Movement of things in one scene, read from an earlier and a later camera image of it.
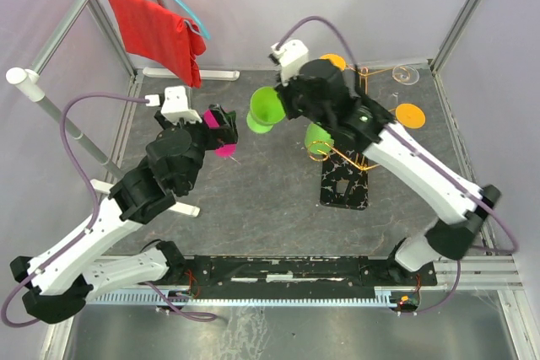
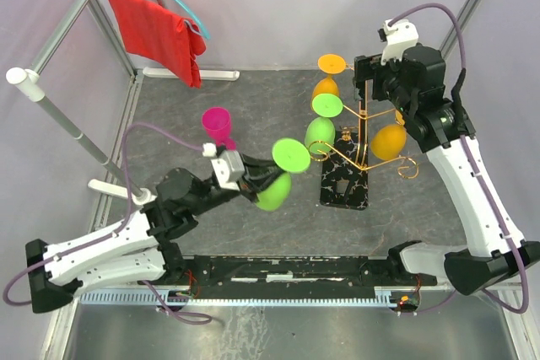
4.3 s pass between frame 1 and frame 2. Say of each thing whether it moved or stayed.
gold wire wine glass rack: stayed
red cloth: stayed
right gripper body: moved
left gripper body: moved
